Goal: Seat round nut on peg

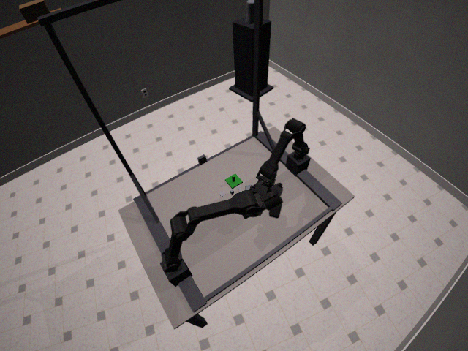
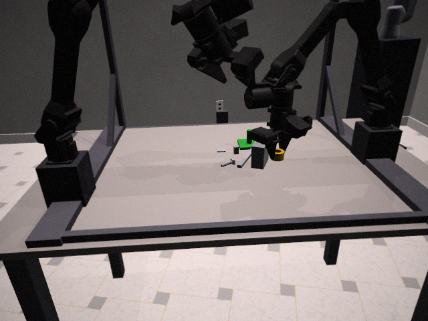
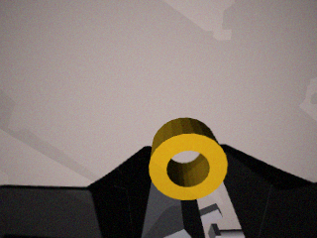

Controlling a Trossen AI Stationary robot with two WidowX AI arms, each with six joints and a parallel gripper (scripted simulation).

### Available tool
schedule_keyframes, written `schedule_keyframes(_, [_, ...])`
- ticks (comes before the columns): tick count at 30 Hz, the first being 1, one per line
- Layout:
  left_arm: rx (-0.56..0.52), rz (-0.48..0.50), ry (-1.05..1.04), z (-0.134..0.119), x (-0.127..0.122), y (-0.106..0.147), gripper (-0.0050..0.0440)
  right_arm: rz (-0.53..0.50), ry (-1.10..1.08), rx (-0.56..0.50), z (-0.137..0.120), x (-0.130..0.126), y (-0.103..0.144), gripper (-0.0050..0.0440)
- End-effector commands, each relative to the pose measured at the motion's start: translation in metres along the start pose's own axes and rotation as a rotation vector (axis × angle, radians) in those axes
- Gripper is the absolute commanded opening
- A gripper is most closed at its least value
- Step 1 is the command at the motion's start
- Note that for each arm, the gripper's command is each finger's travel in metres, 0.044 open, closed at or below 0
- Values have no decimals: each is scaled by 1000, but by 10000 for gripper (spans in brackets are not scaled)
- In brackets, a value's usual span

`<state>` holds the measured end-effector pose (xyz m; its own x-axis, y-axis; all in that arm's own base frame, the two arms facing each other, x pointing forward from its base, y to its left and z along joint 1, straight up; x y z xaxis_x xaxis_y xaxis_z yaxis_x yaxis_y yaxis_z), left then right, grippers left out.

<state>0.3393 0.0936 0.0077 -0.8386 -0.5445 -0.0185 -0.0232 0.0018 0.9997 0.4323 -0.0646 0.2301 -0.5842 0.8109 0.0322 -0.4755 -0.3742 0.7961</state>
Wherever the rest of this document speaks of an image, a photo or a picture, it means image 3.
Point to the grey square-head bolt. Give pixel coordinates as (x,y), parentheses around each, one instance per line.
(214,232)

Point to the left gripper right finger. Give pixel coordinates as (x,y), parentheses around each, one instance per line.
(269,202)

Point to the grey flat bar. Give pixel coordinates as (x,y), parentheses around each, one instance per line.
(210,213)

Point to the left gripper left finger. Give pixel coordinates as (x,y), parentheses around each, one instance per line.
(116,209)

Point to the yellow round nut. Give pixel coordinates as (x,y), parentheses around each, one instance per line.
(192,180)

